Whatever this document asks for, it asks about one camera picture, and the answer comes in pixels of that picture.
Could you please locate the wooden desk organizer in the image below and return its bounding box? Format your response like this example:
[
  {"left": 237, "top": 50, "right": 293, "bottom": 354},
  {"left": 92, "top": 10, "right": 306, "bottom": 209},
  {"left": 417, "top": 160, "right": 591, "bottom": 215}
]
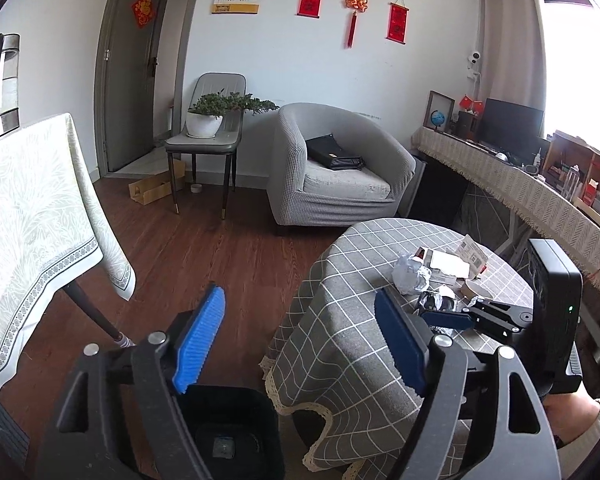
[{"left": 539, "top": 129, "right": 600, "bottom": 242}]

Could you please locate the dark green trash bin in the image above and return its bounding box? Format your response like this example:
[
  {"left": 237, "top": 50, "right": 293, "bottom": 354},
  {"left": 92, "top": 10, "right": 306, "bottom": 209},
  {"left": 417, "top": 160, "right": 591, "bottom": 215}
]
[{"left": 152, "top": 384, "right": 287, "bottom": 480}]

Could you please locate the flat cardboard box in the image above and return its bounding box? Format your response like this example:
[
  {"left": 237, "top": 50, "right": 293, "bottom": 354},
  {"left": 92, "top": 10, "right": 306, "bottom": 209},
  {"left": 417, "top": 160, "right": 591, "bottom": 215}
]
[{"left": 127, "top": 159, "right": 187, "bottom": 206}]

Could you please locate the black cabinet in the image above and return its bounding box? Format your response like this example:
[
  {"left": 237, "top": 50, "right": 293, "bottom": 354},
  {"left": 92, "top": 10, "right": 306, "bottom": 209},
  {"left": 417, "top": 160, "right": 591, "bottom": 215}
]
[{"left": 408, "top": 154, "right": 474, "bottom": 229}]

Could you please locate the window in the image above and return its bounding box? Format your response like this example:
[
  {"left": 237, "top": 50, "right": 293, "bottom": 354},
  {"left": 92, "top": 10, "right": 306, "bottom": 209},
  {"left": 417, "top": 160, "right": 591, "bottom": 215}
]
[{"left": 539, "top": 0, "right": 600, "bottom": 157}]

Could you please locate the grey chair black handle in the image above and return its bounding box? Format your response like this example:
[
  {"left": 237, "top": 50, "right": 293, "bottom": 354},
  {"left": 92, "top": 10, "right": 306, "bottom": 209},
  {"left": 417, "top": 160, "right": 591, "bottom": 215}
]
[{"left": 0, "top": 33, "right": 22, "bottom": 149}]

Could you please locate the beige curtain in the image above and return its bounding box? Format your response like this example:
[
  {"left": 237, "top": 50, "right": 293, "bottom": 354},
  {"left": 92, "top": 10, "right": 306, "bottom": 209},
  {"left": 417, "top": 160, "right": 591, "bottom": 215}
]
[{"left": 479, "top": 0, "right": 549, "bottom": 137}]

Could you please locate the white cardboard box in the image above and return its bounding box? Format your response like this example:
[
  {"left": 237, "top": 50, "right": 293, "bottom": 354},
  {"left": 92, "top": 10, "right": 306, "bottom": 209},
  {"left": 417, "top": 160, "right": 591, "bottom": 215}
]
[{"left": 429, "top": 250, "right": 471, "bottom": 280}]

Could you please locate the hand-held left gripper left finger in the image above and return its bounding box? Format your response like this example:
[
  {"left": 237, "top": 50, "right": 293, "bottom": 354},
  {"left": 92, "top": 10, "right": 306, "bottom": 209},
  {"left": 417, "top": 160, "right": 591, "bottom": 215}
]
[{"left": 42, "top": 282, "right": 227, "bottom": 480}]

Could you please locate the crumpled plastic bag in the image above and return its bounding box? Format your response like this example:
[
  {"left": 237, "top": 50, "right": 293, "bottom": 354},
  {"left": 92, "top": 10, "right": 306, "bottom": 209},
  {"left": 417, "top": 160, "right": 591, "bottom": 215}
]
[{"left": 392, "top": 253, "right": 434, "bottom": 295}]

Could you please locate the grey armchair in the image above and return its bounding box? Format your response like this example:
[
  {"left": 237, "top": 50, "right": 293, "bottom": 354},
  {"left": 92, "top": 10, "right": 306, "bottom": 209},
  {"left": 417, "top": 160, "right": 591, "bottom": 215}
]
[{"left": 265, "top": 102, "right": 417, "bottom": 235}]

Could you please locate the long desk with fringed cloth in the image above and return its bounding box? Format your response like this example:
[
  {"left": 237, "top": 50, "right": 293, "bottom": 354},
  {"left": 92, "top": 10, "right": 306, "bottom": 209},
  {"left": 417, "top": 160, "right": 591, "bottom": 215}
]
[{"left": 410, "top": 125, "right": 600, "bottom": 322}]

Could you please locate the grey door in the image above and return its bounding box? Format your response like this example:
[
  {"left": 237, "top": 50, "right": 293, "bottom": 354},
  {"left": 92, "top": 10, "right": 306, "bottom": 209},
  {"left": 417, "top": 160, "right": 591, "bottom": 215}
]
[{"left": 94, "top": 0, "right": 174, "bottom": 175}]

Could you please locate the black bag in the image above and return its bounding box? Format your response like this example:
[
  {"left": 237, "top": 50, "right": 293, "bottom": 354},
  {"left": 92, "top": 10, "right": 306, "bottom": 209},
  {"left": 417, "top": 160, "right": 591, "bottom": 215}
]
[{"left": 304, "top": 133, "right": 366, "bottom": 171}]

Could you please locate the red diamond door decoration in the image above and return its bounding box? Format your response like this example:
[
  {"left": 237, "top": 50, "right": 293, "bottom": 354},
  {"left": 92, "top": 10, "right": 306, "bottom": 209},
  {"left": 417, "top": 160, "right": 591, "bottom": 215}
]
[{"left": 131, "top": 0, "right": 155, "bottom": 29}]

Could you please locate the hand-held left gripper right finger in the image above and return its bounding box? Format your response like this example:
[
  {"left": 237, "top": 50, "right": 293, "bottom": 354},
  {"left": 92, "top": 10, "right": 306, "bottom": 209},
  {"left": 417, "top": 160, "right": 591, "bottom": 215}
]
[{"left": 374, "top": 289, "right": 563, "bottom": 480}]

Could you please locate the potted plant white pot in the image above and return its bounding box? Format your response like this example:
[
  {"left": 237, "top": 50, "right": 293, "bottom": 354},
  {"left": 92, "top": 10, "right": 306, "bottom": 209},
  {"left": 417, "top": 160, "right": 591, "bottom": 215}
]
[{"left": 186, "top": 91, "right": 280, "bottom": 139}]

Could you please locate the black table leg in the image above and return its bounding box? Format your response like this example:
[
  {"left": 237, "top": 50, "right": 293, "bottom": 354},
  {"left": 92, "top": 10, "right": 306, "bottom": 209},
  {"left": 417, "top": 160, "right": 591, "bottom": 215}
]
[{"left": 62, "top": 281, "right": 123, "bottom": 341}]

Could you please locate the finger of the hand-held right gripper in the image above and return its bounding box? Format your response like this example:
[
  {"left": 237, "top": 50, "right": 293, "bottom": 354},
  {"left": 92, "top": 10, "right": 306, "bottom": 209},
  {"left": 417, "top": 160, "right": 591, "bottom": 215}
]
[
  {"left": 422, "top": 309, "right": 531, "bottom": 345},
  {"left": 467, "top": 296, "right": 535, "bottom": 322}
]

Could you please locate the picture frame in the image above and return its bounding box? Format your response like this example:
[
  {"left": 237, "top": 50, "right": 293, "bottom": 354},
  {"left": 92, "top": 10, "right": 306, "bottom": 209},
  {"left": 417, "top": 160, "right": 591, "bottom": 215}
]
[{"left": 423, "top": 90, "right": 456, "bottom": 134}]

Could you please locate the black monitor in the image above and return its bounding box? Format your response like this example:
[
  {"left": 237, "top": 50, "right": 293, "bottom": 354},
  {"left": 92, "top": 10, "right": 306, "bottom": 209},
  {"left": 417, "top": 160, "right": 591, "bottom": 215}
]
[{"left": 480, "top": 97, "right": 545, "bottom": 154}]

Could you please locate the black foil wrapper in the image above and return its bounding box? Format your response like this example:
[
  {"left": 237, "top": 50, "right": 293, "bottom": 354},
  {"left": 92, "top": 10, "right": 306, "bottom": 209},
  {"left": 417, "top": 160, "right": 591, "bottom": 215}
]
[{"left": 416, "top": 287, "right": 462, "bottom": 315}]

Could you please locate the grey checked tablecloth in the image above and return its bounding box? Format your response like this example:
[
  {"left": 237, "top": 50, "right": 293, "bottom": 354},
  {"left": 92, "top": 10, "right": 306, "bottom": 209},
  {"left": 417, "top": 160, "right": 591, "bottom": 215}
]
[{"left": 258, "top": 218, "right": 548, "bottom": 480}]

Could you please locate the grey dining chair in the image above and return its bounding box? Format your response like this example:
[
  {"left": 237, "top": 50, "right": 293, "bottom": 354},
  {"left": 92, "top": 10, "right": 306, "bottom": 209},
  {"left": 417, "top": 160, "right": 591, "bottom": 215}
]
[{"left": 164, "top": 72, "right": 247, "bottom": 221}]

